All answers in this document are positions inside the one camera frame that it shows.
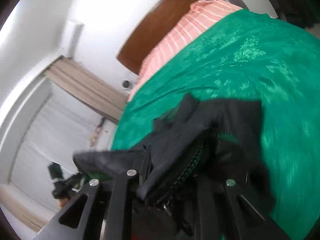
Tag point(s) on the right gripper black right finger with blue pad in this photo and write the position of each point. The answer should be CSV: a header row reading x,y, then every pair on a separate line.
x,y
227,209

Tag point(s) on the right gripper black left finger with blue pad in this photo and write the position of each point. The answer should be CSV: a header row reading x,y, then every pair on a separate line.
x,y
102,205

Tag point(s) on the black puffer jacket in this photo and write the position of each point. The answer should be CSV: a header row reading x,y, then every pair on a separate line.
x,y
217,138

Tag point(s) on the person's left hand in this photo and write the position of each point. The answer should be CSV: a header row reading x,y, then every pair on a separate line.
x,y
62,202

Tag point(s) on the beige curtain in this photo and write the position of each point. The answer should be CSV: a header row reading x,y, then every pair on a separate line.
x,y
87,88

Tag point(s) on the small white round device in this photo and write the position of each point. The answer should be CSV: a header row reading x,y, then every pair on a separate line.
x,y
126,85

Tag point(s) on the brown wooden headboard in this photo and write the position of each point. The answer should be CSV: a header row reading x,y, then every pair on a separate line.
x,y
151,30

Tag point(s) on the green floral bedspread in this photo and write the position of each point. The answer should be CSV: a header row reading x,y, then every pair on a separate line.
x,y
248,57

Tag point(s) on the pink striped bed sheet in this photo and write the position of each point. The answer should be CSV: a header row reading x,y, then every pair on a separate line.
x,y
202,15

